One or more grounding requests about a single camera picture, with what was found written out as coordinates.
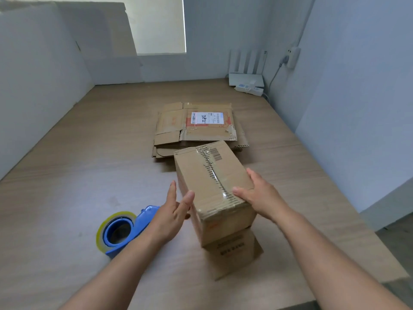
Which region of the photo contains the person's right hand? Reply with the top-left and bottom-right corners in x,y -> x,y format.
232,167 -> 290,224

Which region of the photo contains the grey power cable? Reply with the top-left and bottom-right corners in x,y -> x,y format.
264,56 -> 290,102

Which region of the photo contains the person's right forearm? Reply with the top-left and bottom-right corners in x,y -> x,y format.
273,209 -> 410,310

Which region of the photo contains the red-printed cardboard box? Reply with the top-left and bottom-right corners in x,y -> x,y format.
173,140 -> 265,282

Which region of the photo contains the clear yellowish tape roll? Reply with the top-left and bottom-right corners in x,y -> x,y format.
95,211 -> 137,256

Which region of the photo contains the person's left forearm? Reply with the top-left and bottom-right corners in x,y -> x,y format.
59,230 -> 167,310

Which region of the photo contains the blue tape dispenser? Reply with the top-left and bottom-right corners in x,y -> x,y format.
103,205 -> 160,259

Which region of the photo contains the bright window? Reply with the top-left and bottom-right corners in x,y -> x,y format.
32,0 -> 188,56

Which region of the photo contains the person's left hand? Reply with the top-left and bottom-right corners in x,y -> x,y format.
146,180 -> 196,246

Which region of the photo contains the stack of cardboard boxes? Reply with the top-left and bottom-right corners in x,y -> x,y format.
151,121 -> 250,159

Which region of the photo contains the white router with antennas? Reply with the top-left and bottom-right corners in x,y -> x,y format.
228,49 -> 268,88

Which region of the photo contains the white-labelled cardboard box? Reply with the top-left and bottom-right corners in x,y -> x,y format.
153,102 -> 238,147

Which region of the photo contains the white power strip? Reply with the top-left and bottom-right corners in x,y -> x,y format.
234,83 -> 265,98

